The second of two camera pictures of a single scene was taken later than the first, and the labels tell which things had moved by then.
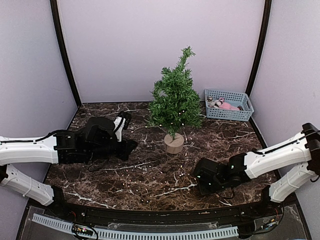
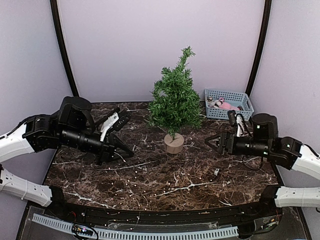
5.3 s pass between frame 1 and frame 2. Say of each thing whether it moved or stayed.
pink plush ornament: stayed
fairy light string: moved
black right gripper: moved
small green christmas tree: stayed
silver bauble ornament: stayed
